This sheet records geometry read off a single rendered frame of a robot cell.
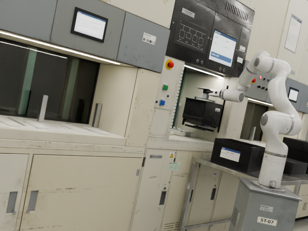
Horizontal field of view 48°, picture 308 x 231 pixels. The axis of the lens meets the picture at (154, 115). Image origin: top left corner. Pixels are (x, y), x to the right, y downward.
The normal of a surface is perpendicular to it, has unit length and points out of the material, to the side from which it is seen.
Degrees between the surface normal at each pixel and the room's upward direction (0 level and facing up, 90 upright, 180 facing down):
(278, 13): 90
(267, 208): 90
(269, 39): 90
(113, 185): 90
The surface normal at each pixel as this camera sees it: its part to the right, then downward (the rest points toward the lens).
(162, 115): 0.67, 0.18
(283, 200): -0.04, 0.04
